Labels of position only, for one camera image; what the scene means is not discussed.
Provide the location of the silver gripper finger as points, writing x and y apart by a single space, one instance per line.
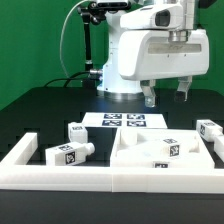
183 87
147 87

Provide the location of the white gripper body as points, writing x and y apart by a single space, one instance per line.
148 54

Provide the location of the white square tabletop part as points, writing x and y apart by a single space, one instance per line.
130 149

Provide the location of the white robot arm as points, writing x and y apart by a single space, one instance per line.
175 16

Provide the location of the white marker sheet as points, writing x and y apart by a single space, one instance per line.
115 120

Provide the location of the white u-shaped fence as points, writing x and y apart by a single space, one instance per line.
17 174

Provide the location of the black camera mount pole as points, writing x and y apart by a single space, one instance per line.
90 14

